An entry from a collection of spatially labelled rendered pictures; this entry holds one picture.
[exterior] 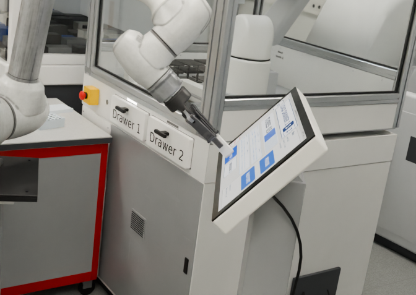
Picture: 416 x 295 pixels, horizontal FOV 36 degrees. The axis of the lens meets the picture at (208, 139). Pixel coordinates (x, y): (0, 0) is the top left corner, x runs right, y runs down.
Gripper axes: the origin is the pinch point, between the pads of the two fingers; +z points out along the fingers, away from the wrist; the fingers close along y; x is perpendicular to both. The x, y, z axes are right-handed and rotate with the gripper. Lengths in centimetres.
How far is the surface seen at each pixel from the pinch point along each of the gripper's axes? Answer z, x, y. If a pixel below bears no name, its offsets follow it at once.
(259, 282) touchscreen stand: 30.6, 13.5, -20.5
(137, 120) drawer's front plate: -16, 32, 64
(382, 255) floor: 144, 13, 164
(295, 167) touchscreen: 6.7, -17.5, -38.5
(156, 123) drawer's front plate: -11, 24, 52
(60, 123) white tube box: -35, 62, 82
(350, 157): 52, -19, 70
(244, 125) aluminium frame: 7.3, -2.3, 36.5
